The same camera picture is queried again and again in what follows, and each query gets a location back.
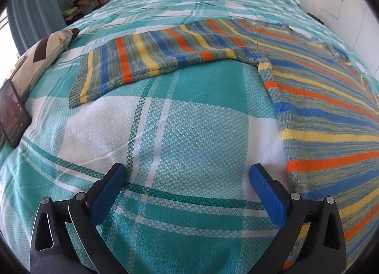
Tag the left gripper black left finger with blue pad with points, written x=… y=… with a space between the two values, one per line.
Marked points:
x=65 y=238

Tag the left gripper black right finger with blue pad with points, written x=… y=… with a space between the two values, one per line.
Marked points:
x=310 y=238

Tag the striped knit sweater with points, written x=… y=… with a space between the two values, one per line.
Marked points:
x=188 y=110

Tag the teal white plaid bedspread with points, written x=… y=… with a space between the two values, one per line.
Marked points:
x=40 y=164

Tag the chevron patterned cushion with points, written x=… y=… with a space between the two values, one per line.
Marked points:
x=36 y=60

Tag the black bedside device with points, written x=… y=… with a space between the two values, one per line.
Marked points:
x=315 y=17

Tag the blue curtain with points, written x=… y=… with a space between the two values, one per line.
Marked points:
x=32 y=20

